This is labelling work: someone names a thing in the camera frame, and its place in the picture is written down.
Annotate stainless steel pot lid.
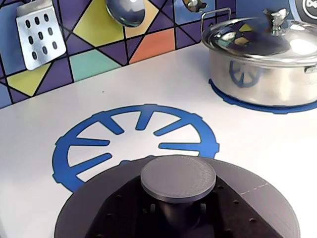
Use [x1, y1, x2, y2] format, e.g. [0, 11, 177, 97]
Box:
[202, 7, 317, 65]

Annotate blue printed stove burner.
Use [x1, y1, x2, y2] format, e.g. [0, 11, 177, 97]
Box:
[51, 103, 220, 193]

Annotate black round logo object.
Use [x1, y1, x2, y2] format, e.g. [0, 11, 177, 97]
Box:
[288, 0, 317, 23]

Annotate shiny metal hanging utensil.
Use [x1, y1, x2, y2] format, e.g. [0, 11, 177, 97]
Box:
[182, 0, 209, 12]

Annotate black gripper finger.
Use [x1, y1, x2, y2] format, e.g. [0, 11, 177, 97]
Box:
[85, 176, 161, 238]
[198, 182, 283, 238]

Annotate colourful geometric backsplash panel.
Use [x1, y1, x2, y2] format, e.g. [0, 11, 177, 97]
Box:
[0, 0, 238, 110]

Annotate shiny metal spoon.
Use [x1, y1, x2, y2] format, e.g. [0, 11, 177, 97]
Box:
[105, 0, 146, 28]

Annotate slotted metal spatula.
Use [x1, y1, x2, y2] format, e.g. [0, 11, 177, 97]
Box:
[15, 0, 67, 71]

